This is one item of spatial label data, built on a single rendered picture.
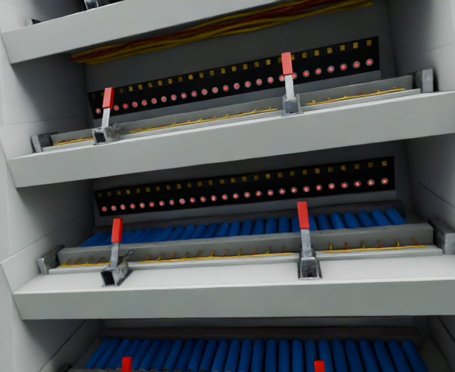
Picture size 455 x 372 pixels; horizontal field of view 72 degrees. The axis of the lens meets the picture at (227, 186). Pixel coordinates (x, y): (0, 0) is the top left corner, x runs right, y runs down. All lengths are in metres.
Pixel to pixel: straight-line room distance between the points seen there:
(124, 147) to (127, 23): 0.18
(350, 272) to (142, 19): 0.43
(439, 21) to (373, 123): 0.15
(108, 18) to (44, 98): 0.21
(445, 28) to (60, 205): 0.63
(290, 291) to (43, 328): 0.41
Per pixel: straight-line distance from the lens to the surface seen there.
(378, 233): 0.46
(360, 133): 0.40
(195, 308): 0.43
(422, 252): 0.45
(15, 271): 0.57
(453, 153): 0.46
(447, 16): 0.47
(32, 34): 0.60
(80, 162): 0.49
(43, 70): 0.69
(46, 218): 0.62
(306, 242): 0.40
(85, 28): 0.55
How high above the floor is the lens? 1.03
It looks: 4 degrees up
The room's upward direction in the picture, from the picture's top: 5 degrees counter-clockwise
